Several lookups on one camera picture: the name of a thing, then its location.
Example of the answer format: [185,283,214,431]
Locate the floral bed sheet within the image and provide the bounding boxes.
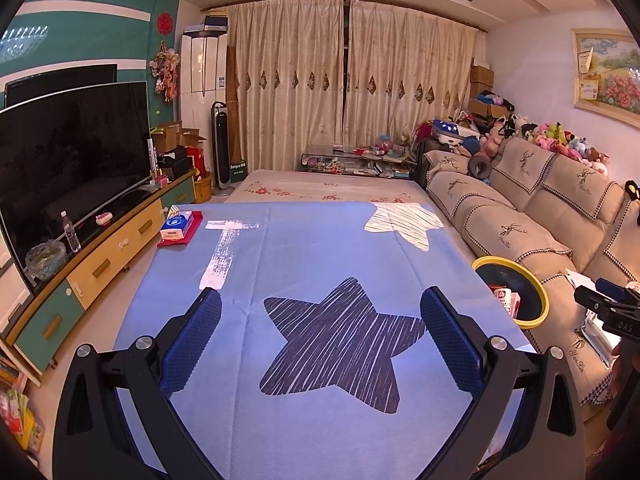
[232,169,436,206]

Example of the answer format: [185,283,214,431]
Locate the stack on air conditioner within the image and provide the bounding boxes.
[202,10,230,33]

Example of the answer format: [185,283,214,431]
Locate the open cardboard box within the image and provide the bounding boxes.
[467,97,513,120]

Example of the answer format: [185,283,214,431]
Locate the cardboard boxes beside television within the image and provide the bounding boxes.
[150,120,208,153]

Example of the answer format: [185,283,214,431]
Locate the stack of colourful books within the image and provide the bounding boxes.
[0,350,46,456]

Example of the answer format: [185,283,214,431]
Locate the blue star blanket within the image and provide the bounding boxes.
[114,201,531,480]

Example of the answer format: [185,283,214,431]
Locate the clear water bottle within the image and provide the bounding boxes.
[60,210,82,253]

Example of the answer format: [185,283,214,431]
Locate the beige patterned curtain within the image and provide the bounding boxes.
[226,0,348,173]
[346,0,481,148]

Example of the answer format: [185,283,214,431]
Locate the black tower fan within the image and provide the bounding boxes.
[211,101,236,197]

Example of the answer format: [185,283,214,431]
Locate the yellow green tv cabinet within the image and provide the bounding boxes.
[0,169,197,386]

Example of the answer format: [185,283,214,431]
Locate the blue tissue pack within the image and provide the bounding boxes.
[160,211,195,241]

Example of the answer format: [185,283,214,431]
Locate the beige sofa with deer covers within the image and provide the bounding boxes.
[417,137,640,456]

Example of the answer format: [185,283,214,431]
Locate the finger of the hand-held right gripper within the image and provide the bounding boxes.
[573,277,638,313]

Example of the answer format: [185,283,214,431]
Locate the red gift bag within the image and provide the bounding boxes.
[186,145,208,181]

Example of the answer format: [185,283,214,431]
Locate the framed flower painting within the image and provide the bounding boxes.
[571,29,640,128]

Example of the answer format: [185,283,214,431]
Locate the white papers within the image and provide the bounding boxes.
[565,267,601,293]

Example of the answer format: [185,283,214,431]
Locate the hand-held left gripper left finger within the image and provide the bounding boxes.
[51,287,223,480]

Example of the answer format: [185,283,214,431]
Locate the grey neck pillow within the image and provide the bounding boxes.
[468,154,493,179]

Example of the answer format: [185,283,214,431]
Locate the glass coffee table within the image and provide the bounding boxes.
[300,144,416,178]

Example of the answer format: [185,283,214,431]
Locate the silver plastic bag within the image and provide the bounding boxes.
[585,307,621,368]

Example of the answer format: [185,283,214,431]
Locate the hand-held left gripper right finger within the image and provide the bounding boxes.
[415,286,586,480]

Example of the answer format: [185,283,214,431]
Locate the red tray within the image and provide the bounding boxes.
[156,210,204,249]

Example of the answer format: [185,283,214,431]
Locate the large curved television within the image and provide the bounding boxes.
[0,80,151,291]

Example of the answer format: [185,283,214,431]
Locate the white standing air conditioner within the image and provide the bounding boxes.
[180,30,231,191]

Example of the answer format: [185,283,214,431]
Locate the hanging flower decoration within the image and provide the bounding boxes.
[149,47,181,102]

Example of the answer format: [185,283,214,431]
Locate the blue starry plush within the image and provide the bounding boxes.
[432,119,478,138]

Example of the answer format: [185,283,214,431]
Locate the yellow rimmed dark trash bin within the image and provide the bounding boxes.
[471,256,550,330]

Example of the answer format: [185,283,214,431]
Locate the pile of plush toys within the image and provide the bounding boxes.
[480,112,611,176]

